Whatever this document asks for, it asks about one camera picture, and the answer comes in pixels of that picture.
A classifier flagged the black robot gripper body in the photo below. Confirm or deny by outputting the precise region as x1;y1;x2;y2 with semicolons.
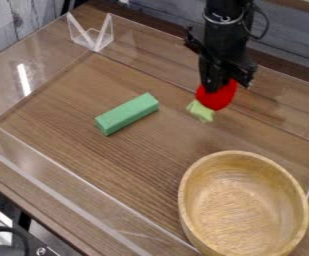
185;20;257;79

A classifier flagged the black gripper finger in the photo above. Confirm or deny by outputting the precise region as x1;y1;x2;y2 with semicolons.
236;66;257;88
199;55;231;93

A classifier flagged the red plush strawberry toy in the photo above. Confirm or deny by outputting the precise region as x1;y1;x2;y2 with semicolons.
187;79;239;123

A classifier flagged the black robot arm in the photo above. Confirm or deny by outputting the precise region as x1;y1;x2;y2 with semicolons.
185;0;271;93

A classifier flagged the green foam block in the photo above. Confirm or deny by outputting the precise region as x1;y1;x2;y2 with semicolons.
96;93;160;136

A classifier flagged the wooden bowl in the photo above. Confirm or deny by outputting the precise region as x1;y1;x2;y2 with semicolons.
179;150;309;256

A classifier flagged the black device with knob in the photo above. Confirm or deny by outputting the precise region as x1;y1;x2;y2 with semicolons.
0;233;65;256

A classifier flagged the clear acrylic enclosure wall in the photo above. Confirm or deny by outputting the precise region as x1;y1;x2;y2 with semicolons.
0;11;309;256

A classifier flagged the black cable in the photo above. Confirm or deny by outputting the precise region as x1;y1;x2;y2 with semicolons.
0;225;32;256

